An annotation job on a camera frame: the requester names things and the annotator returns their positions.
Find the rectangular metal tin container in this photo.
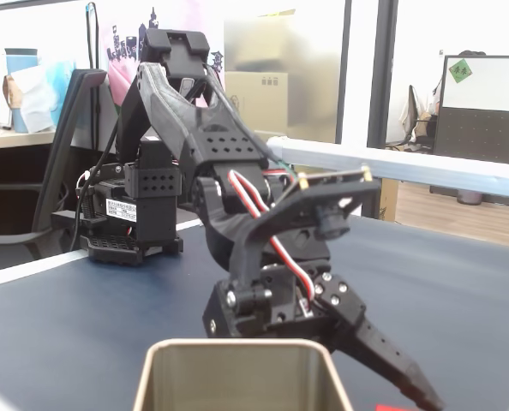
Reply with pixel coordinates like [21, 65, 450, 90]
[133, 337, 355, 411]

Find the narrow cardboard box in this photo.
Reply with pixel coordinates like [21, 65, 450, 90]
[380, 176, 400, 223]

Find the pink waste bin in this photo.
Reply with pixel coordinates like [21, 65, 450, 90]
[456, 188, 483, 206]

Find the large closed cardboard box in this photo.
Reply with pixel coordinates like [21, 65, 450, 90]
[224, 70, 290, 134]

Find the dark desk chair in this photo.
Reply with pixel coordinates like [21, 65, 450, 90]
[402, 114, 438, 152]

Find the dark office partition board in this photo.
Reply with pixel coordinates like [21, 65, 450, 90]
[433, 54, 509, 168]

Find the white garment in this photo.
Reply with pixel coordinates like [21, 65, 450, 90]
[398, 82, 436, 139]

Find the open cardboard box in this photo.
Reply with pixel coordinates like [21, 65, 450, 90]
[224, 8, 297, 72]

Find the black office chair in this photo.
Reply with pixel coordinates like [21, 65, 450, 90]
[0, 68, 123, 275]

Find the pink skyline print bag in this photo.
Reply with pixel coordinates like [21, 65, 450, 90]
[101, 0, 227, 109]

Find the green square note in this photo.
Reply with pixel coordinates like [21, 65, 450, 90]
[447, 59, 475, 84]

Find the person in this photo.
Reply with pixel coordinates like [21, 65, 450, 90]
[428, 48, 485, 117]

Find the wooden desk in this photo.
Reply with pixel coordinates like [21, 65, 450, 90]
[0, 127, 57, 152]

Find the light blue tissue pack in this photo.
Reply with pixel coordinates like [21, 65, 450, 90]
[39, 55, 76, 126]

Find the white crumpled paper bag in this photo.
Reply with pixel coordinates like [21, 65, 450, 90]
[6, 63, 62, 134]

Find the blue tumbler cup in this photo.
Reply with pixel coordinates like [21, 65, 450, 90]
[4, 47, 39, 134]

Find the red white black servo cable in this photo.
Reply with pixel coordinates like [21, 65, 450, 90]
[227, 170, 319, 319]

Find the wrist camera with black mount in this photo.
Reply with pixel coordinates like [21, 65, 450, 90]
[226, 165, 382, 310]

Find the aluminium frame rail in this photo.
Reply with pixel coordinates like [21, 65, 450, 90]
[265, 135, 509, 203]

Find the black power cable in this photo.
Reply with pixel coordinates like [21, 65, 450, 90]
[67, 122, 122, 254]

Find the black partition post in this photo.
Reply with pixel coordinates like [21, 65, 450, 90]
[361, 0, 400, 220]

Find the thin blue strap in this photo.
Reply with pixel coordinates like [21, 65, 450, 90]
[85, 1, 102, 71]

